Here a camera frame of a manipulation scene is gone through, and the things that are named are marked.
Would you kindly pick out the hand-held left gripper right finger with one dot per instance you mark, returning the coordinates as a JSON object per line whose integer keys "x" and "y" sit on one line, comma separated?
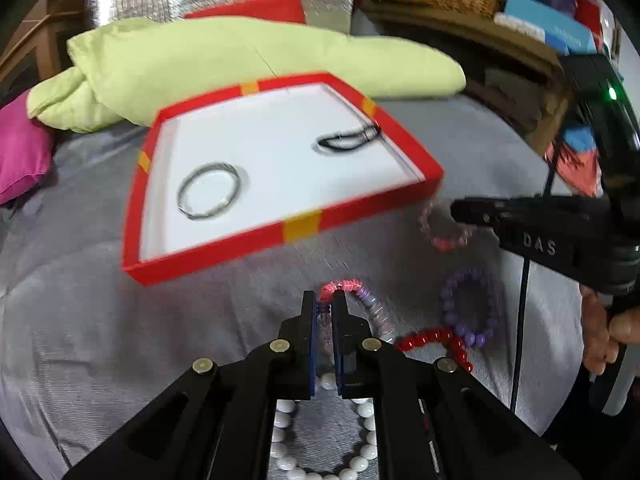
{"x": 339, "y": 360}

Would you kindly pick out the red cardboard box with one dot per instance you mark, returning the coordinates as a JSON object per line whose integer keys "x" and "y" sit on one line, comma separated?
{"x": 300, "y": 125}

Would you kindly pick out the light green blanket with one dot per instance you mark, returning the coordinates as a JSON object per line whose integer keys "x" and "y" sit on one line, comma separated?
{"x": 200, "y": 60}

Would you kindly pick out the blue box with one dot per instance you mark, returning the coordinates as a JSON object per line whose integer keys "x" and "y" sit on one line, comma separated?
{"x": 550, "y": 17}

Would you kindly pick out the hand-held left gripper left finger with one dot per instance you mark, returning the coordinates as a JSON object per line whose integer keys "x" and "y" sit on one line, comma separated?
{"x": 312, "y": 345}

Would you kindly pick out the magenta pillow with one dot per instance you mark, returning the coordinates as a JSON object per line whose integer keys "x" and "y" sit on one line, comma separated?
{"x": 22, "y": 150}

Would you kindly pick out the coral and blue bag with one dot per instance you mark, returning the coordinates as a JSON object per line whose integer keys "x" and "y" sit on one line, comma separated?
{"x": 580, "y": 165}

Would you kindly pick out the person's right hand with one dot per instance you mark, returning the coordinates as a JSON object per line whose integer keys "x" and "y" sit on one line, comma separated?
{"x": 595, "y": 332}

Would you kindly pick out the wooden cabinet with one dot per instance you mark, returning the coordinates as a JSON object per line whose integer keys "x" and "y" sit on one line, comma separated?
{"x": 45, "y": 35}

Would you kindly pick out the grey metal bangle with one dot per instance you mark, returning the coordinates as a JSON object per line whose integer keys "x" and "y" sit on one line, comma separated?
{"x": 207, "y": 165}

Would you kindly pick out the red cushion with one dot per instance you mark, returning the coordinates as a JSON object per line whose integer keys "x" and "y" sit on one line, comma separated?
{"x": 270, "y": 7}

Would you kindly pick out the wooden shelf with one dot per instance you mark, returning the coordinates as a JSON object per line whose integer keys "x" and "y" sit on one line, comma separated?
{"x": 500, "y": 40}

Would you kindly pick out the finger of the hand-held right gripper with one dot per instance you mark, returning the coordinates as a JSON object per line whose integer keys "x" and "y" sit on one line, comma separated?
{"x": 530, "y": 230}

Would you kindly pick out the grey bed sheet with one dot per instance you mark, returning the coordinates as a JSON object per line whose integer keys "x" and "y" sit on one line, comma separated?
{"x": 100, "y": 310}

